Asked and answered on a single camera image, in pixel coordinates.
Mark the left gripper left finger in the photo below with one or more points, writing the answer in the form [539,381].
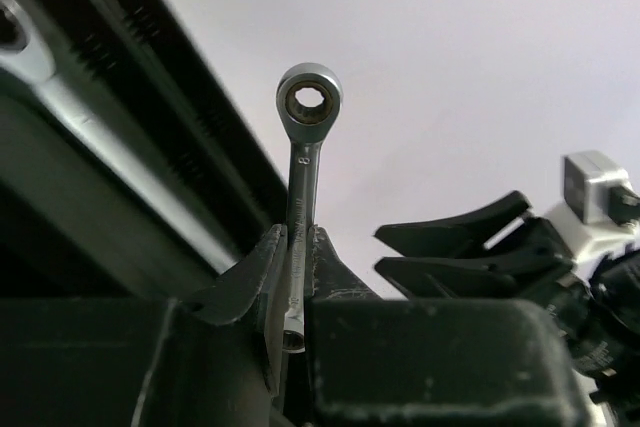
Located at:
[243,310]

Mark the small silver combination wrench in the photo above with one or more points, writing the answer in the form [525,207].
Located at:
[308,100]

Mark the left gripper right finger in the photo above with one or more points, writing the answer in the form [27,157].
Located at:
[344,359]

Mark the large silver ratchet wrench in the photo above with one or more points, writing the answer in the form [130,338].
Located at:
[32,62]

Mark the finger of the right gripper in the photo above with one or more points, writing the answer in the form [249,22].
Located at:
[457,236]

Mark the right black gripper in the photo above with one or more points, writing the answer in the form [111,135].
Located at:
[598,319]

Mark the black plastic toolbox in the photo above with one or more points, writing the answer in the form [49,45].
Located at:
[69,225]

